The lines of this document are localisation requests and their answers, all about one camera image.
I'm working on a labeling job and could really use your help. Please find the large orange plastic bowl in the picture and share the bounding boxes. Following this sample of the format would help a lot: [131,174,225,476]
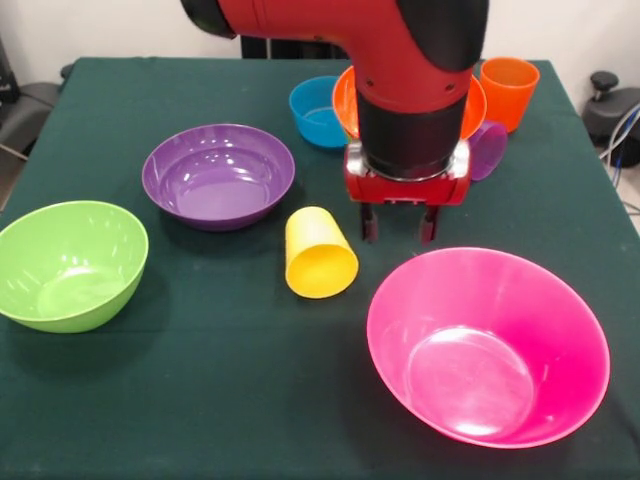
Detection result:
[332,64,488,141]

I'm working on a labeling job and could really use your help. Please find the green plastic bowl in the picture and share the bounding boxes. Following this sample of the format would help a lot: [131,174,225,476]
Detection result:
[0,200,150,335]

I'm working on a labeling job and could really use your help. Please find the blue and white cables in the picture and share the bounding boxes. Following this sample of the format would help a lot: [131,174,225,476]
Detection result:
[598,102,640,174]

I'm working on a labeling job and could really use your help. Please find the blue plastic bowl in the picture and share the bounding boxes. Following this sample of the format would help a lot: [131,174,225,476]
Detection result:
[288,75,351,153]

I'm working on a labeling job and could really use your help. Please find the purple plastic cup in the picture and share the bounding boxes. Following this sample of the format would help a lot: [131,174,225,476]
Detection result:
[468,120,509,182]

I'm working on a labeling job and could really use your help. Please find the orange plastic cup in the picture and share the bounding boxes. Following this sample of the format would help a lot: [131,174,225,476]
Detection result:
[479,56,541,134]

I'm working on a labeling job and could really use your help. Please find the yellow plastic cup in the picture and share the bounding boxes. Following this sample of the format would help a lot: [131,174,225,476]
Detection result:
[284,206,360,300]

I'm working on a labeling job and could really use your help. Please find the purple plastic bowl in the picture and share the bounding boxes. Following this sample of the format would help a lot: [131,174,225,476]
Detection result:
[141,124,297,232]

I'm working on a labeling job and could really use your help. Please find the dark green tablecloth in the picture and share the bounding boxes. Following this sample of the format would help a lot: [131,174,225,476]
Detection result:
[0,56,640,480]

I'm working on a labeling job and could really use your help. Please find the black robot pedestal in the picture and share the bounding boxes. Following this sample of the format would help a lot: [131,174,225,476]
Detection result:
[239,34,351,60]

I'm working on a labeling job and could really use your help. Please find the black chair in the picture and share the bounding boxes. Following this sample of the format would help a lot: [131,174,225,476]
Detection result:
[0,37,64,161]

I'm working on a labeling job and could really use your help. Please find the pink plastic bowl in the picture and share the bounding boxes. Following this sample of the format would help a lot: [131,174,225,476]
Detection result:
[366,246,612,449]

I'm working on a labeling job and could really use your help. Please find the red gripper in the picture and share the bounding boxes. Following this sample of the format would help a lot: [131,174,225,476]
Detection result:
[342,139,473,247]

